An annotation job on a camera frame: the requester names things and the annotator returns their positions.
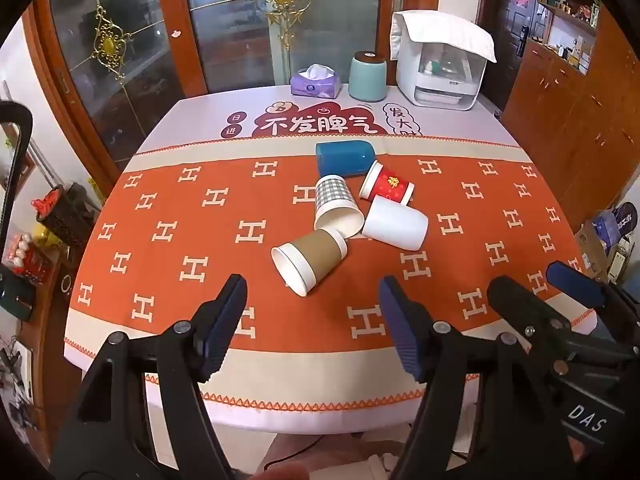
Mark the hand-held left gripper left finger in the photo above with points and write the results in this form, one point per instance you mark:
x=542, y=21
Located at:
x=226, y=322

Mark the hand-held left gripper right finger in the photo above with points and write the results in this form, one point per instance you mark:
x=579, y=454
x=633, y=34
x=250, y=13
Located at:
x=404, y=330

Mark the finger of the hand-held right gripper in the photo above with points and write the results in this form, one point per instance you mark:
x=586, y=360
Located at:
x=515, y=305
x=575, y=285

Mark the plain white paper cup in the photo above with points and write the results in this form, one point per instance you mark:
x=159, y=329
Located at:
x=397, y=225

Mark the brown sleeve paper cup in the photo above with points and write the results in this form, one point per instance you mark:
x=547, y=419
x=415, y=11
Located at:
x=315, y=255

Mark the plaid paper cup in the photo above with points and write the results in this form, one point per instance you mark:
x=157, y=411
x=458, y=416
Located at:
x=336, y=205

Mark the red patterned paper cup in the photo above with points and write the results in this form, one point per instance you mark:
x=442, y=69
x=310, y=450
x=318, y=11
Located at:
x=390, y=182

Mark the blue plastic cup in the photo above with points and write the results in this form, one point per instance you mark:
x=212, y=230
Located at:
x=347, y=157

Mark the cardboard box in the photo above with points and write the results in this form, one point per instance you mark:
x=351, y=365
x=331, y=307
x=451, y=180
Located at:
x=592, y=252

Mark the orange printed tablecloth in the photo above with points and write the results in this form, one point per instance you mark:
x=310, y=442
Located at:
x=200, y=220

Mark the black woven basket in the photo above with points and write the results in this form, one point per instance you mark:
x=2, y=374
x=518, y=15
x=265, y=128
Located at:
x=67, y=217

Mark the red gift box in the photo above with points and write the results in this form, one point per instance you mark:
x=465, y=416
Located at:
x=27, y=257

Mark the red knot ornament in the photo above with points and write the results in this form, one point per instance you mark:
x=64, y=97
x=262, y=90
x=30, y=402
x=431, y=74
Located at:
x=46, y=202

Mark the white countertop appliance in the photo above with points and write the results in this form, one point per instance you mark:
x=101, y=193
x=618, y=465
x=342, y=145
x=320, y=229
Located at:
x=445, y=80

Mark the purple tissue box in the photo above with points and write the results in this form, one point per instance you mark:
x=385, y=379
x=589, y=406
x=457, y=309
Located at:
x=315, y=85

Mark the teal canister with brown lid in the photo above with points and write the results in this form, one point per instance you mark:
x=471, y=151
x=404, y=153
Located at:
x=367, y=77

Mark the dark door with pink decoration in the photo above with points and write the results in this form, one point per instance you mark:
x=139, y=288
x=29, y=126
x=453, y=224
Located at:
x=520, y=15

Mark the white folded cloth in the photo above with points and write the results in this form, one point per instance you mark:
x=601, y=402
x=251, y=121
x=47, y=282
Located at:
x=445, y=32

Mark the wooden glass sliding door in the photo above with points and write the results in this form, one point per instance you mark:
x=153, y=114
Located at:
x=300, y=20
x=115, y=60

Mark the wooden wall cabinet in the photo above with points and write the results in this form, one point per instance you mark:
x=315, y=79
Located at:
x=585, y=110

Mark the black curved frame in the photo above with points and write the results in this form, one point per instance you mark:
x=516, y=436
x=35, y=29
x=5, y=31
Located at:
x=15, y=160

